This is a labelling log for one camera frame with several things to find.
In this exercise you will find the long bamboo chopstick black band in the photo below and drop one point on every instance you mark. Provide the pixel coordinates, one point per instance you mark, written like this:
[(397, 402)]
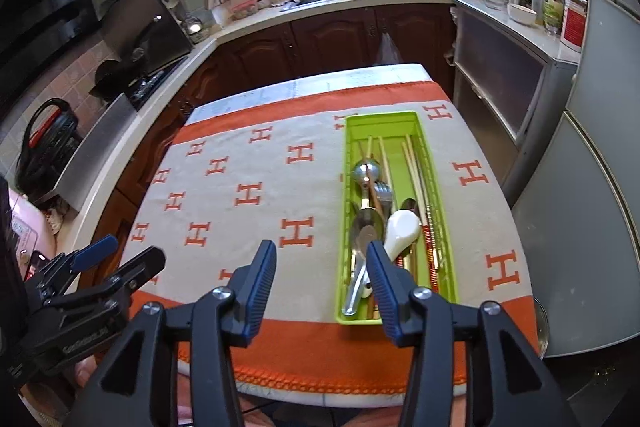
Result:
[(387, 176)]

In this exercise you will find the pale chopstick orange end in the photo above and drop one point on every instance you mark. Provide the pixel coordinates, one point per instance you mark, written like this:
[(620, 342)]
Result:
[(426, 228)]

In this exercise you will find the grey cabinet appliance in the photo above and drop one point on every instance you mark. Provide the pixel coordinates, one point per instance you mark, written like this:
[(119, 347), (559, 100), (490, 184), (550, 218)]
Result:
[(511, 83)]

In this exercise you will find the wide steel serving spoon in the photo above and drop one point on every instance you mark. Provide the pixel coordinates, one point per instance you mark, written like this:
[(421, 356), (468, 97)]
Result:
[(367, 226)]

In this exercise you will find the small steel spoon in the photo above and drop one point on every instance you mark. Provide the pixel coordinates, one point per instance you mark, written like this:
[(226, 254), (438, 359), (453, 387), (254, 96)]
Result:
[(410, 204)]

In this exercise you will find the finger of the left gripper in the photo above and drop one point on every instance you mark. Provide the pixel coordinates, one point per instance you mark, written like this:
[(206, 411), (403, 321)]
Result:
[(63, 269), (127, 279)]

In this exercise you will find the black pot with handle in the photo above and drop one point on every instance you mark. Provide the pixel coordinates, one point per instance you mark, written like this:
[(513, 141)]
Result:
[(50, 140)]

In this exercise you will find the red label box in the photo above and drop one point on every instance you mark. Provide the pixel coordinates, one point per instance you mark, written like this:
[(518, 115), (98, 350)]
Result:
[(574, 23)]

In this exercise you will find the person's left hand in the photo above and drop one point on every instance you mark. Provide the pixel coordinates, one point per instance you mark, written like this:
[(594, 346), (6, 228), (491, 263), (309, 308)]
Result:
[(84, 369)]

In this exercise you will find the orange white H-pattern cloth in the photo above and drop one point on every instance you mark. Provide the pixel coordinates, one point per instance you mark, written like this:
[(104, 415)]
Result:
[(277, 172)]

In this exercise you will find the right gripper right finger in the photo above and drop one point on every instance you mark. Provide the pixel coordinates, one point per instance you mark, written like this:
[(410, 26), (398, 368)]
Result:
[(507, 384)]

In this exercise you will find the large steel spoon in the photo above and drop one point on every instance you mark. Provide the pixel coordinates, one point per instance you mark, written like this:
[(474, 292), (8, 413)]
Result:
[(383, 195)]

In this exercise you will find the white ceramic soup spoon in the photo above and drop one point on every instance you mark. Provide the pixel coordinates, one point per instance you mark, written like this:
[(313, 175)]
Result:
[(402, 228)]

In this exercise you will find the white plastic bag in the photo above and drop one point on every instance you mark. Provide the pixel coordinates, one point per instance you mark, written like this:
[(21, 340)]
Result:
[(388, 54)]

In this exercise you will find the green plastic utensil tray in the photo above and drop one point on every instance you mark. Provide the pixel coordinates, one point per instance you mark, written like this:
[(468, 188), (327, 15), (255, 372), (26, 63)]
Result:
[(393, 127)]

